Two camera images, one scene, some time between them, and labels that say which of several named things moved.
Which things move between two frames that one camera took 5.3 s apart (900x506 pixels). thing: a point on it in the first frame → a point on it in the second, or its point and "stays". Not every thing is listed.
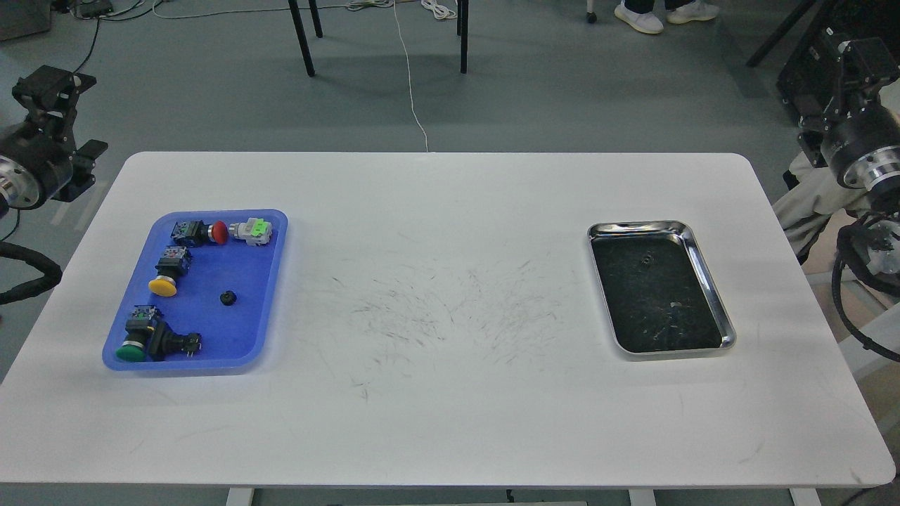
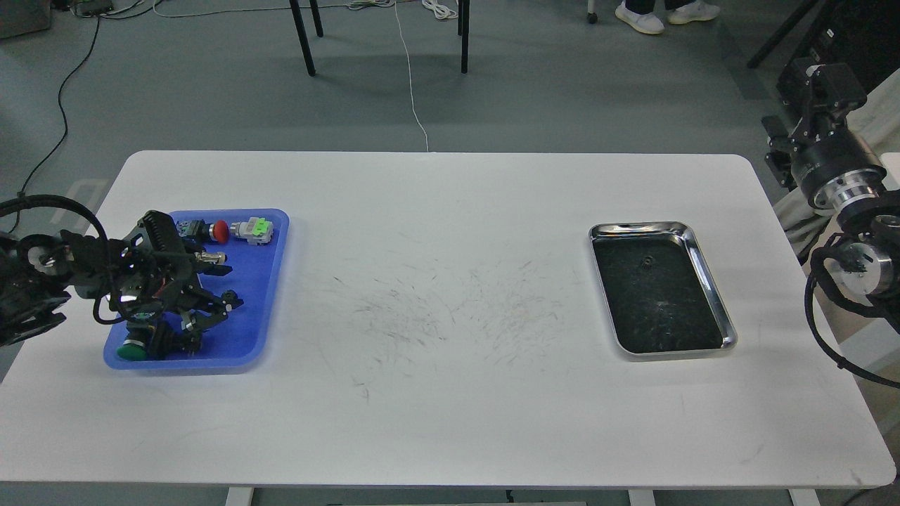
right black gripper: (860, 128) → (832, 166)
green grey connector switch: (255, 232) stays
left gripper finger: (82, 178) → (195, 321)
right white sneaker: (693, 12) stays
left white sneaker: (646, 22) stays
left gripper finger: (50, 95) → (222, 305)
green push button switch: (140, 327) stays
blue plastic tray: (200, 292) stays
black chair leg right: (464, 36) stays
